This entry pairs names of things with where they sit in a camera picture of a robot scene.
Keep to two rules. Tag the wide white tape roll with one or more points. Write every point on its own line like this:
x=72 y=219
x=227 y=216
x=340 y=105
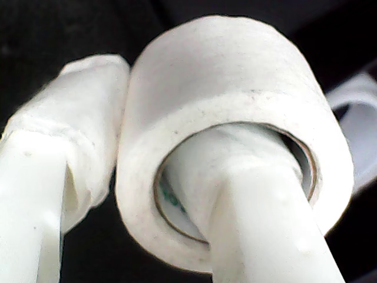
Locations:
x=221 y=73

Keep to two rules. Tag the small white tape roll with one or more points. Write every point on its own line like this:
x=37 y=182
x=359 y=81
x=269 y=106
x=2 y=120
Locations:
x=363 y=138

